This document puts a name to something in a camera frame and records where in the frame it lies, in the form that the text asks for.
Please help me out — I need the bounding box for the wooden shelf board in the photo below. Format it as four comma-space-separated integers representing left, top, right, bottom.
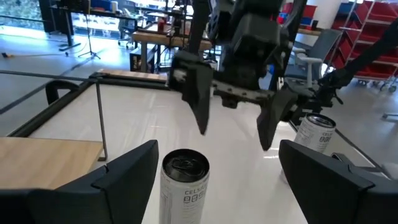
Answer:
0, 136, 104, 190

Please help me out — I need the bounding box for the black tripod stand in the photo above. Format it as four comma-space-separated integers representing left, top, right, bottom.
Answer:
77, 0, 102, 60

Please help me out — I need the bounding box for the red shelving rack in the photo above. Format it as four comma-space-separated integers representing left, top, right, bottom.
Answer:
325, 0, 398, 93

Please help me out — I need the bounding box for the wooden desk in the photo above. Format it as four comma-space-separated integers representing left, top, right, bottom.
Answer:
132, 29, 214, 73

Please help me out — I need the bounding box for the black arched clamp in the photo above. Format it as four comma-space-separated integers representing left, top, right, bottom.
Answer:
45, 80, 80, 106

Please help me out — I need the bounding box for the grey white office chair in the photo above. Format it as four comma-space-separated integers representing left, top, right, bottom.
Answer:
284, 29, 343, 94

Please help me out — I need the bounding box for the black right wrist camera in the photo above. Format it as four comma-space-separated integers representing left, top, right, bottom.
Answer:
231, 12, 281, 62

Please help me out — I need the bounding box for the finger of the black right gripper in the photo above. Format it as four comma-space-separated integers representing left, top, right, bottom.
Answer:
169, 51, 214, 135
256, 89, 299, 152

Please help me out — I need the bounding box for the white yellow Celsius can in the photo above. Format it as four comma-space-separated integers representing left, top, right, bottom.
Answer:
159, 148, 211, 224

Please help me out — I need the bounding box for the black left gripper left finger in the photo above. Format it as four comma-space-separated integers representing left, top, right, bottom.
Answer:
60, 139, 160, 224

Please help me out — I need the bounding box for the black standing desk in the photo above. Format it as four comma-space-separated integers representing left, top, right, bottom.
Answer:
39, 0, 139, 52

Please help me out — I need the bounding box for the black metal shelf frame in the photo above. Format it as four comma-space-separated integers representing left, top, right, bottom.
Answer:
0, 70, 109, 162

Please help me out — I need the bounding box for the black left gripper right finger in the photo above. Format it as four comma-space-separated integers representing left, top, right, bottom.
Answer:
278, 139, 376, 224

